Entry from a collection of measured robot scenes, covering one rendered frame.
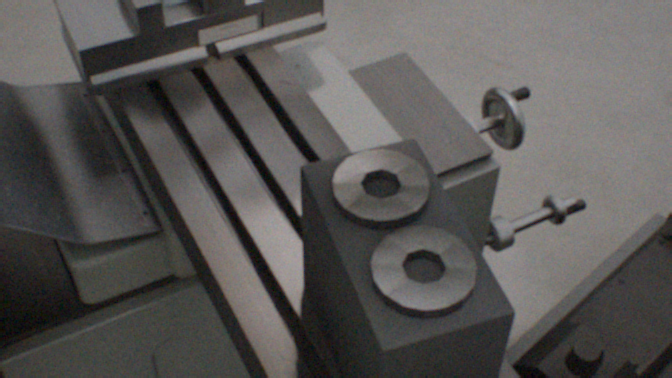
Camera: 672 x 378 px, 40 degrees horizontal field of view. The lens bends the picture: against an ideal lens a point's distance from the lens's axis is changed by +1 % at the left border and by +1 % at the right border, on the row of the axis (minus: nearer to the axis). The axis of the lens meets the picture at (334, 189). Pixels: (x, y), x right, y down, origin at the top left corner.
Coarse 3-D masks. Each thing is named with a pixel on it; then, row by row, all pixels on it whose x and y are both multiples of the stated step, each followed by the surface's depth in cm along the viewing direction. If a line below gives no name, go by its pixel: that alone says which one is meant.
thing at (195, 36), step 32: (64, 0) 124; (96, 0) 124; (128, 0) 119; (160, 0) 118; (192, 0) 124; (256, 0) 124; (288, 0) 126; (320, 0) 129; (64, 32) 127; (96, 32) 120; (128, 32) 120; (160, 32) 121; (192, 32) 123; (224, 32) 125; (256, 32) 127; (288, 32) 129; (96, 64) 120; (128, 64) 122; (160, 64) 123; (192, 64) 125
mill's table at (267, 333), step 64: (256, 64) 126; (128, 128) 122; (192, 128) 117; (256, 128) 118; (320, 128) 118; (192, 192) 110; (256, 192) 110; (192, 256) 110; (256, 256) 107; (256, 320) 98
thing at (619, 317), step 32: (640, 256) 145; (608, 288) 141; (640, 288) 141; (576, 320) 136; (608, 320) 137; (640, 320) 137; (544, 352) 131; (576, 352) 126; (608, 352) 131; (640, 352) 133
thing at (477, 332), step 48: (336, 192) 83; (384, 192) 85; (432, 192) 85; (336, 240) 81; (384, 240) 80; (432, 240) 80; (336, 288) 85; (384, 288) 76; (432, 288) 76; (480, 288) 78; (336, 336) 90; (384, 336) 75; (432, 336) 75; (480, 336) 77
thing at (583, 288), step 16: (656, 224) 174; (640, 240) 172; (608, 256) 169; (624, 256) 169; (592, 272) 166; (608, 272) 167; (576, 288) 164; (592, 288) 164; (560, 304) 162; (576, 304) 162; (544, 320) 159; (528, 336) 157; (512, 352) 155
